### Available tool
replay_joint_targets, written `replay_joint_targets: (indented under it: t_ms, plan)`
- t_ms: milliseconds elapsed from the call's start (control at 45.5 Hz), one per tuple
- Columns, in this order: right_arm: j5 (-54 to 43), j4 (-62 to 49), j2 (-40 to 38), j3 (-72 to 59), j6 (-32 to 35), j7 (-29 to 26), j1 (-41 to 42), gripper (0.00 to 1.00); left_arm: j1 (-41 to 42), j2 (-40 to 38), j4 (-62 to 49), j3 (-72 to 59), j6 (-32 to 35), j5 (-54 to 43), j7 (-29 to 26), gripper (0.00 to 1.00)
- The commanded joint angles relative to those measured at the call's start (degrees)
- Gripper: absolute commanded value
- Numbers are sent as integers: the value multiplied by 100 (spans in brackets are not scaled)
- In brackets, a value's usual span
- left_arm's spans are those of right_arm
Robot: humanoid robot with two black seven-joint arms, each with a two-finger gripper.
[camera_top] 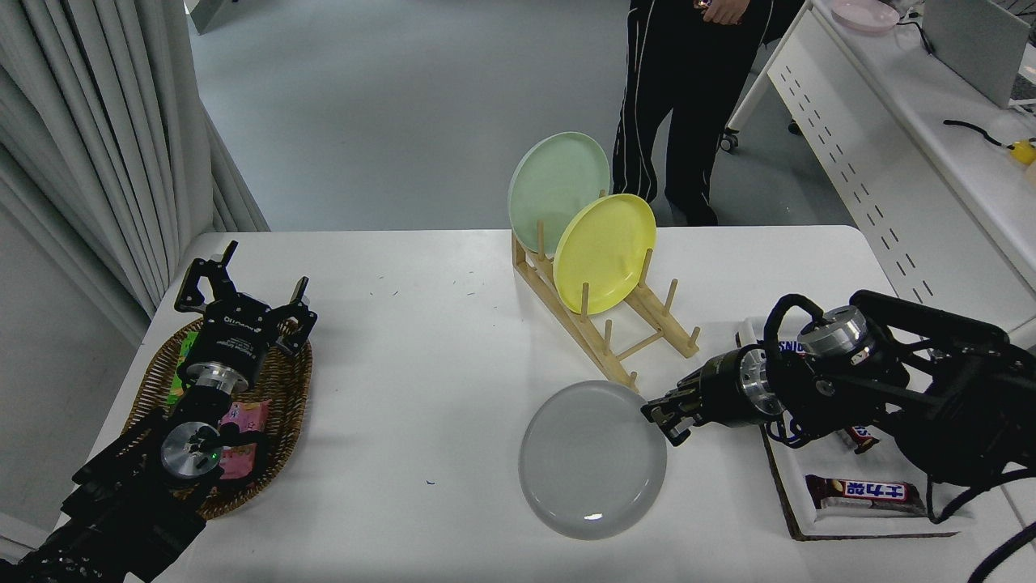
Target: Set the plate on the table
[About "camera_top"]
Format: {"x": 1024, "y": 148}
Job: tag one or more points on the wooden plate rack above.
{"x": 615, "y": 367}

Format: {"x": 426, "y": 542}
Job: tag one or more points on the green snack packet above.
{"x": 187, "y": 346}

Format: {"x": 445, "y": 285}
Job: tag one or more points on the grey plate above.
{"x": 591, "y": 461}

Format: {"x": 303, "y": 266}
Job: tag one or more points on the brown wicker basket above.
{"x": 283, "y": 405}

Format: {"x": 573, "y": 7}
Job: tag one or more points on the yellow plate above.
{"x": 603, "y": 251}

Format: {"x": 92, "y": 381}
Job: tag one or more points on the grey laptop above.
{"x": 979, "y": 40}

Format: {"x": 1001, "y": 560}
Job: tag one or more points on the pink plate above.
{"x": 866, "y": 14}

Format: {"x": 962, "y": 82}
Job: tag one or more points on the grey cabinet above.
{"x": 206, "y": 12}

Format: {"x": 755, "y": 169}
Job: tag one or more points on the Snickers bar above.
{"x": 862, "y": 440}
{"x": 787, "y": 348}

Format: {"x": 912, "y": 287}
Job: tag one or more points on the chocolate bar with Chinese print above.
{"x": 866, "y": 492}

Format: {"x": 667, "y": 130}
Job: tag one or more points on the pale green plate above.
{"x": 550, "y": 186}

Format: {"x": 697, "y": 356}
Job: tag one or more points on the grey curtain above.
{"x": 81, "y": 121}

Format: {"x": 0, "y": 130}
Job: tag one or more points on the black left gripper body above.
{"x": 236, "y": 336}

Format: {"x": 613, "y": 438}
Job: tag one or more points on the pink snack packet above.
{"x": 247, "y": 414}

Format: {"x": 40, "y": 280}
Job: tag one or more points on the person's hand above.
{"x": 728, "y": 10}

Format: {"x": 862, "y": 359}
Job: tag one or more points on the white tray with cork base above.
{"x": 789, "y": 486}

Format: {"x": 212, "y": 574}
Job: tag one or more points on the person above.
{"x": 688, "y": 81}

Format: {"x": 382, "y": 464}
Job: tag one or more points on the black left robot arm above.
{"x": 121, "y": 502}

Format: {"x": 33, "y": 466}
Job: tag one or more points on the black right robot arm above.
{"x": 955, "y": 421}

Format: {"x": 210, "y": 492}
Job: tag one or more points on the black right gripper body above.
{"x": 719, "y": 393}

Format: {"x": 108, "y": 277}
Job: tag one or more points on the white desk on casters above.
{"x": 850, "y": 121}

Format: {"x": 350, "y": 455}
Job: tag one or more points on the yellow plug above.
{"x": 1025, "y": 152}

